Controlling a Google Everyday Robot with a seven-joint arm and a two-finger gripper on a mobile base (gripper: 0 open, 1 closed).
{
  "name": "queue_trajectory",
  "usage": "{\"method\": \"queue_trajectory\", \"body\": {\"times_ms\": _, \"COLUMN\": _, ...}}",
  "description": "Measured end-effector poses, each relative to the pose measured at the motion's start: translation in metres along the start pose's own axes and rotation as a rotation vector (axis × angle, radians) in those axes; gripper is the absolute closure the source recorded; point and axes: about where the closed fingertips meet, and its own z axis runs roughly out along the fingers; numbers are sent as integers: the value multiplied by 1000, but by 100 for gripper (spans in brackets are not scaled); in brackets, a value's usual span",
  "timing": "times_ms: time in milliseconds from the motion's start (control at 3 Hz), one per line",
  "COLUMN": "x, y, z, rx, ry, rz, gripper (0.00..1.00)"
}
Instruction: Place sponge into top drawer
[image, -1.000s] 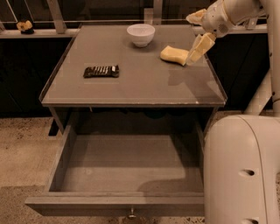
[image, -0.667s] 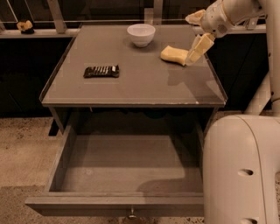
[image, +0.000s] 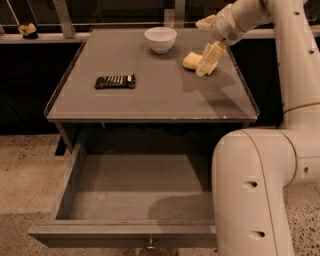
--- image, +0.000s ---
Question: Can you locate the grey cabinet with glass top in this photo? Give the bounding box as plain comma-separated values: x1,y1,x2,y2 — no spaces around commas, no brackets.
45,29,259,149

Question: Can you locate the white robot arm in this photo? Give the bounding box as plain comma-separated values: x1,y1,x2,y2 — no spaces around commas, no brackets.
196,0,320,256

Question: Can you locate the open grey top drawer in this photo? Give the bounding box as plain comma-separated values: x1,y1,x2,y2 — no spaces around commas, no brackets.
28,144,216,249

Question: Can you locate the metal window railing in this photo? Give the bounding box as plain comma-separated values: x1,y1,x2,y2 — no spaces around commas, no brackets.
0,0,320,45

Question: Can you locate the white ceramic bowl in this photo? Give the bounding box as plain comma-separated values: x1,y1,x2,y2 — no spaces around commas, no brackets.
144,27,177,54

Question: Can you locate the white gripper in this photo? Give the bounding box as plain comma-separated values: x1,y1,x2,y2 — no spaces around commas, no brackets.
195,4,244,77

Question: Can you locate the yellow sponge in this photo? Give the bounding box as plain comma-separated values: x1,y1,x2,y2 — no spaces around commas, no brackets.
183,52,202,70

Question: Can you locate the metal drawer knob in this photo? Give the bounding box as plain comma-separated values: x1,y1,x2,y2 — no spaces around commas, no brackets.
145,236,156,251

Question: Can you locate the small yellow object on ledge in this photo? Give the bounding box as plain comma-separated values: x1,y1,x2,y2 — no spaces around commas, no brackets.
18,23,38,39

